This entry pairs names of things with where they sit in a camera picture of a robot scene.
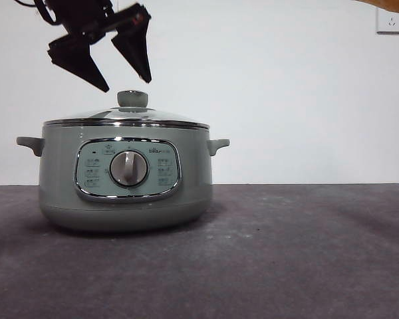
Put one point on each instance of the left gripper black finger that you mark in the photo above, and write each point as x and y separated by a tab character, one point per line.
76	56
134	43

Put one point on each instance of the glass lid with green knob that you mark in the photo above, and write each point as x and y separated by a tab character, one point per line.
132	99

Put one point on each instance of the yellow corn cob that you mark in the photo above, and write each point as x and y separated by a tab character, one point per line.
390	5

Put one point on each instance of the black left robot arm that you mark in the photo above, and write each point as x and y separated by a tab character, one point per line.
79	15

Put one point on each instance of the sage green electric cooking pot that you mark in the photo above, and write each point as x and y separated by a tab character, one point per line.
60	186

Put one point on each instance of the white wall socket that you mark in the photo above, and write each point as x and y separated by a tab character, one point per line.
390	24

